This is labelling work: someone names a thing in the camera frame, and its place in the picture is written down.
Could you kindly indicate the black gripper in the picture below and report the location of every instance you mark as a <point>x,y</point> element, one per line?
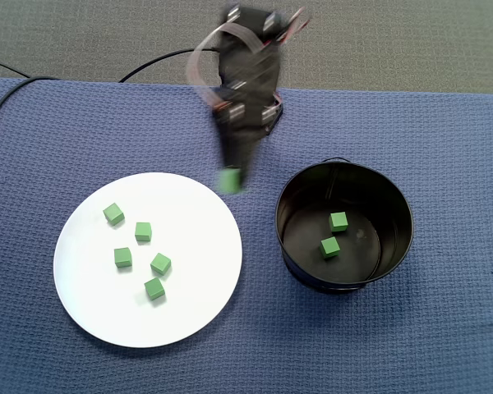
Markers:
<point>237,144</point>

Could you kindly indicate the green cube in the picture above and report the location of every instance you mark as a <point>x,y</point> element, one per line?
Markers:
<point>154,289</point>
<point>338,222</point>
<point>160,264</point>
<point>230,181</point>
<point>123,257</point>
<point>143,232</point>
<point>113,214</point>
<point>329,248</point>

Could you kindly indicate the black robot arm with stickers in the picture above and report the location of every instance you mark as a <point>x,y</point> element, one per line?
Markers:
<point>246,65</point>

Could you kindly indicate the white round plate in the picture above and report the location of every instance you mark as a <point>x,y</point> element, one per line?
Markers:
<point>189,320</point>

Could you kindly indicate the black metal bucket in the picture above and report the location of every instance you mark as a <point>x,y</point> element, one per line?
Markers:
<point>353,267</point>

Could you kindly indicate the blue-grey woven table cloth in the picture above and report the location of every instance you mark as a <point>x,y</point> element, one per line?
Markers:
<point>353,349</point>

